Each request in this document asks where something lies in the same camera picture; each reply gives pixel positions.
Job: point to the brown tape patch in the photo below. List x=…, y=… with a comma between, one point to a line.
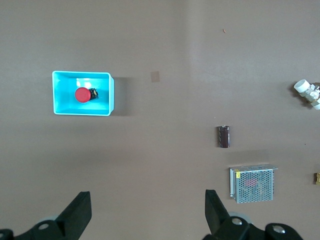
x=155, y=76

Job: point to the dark brown capacitor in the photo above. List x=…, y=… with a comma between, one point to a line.
x=223, y=137

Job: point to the metal mesh power supply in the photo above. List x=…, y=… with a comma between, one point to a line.
x=253, y=185

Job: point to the red push button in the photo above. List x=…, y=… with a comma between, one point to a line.
x=82, y=95

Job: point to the white-capped metal valve fitting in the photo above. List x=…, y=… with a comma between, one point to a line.
x=306, y=91

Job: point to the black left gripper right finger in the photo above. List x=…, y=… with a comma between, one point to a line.
x=217, y=220

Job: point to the cyan plastic box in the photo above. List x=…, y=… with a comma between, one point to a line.
x=65, y=105

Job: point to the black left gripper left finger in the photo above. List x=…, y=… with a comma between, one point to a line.
x=75, y=217

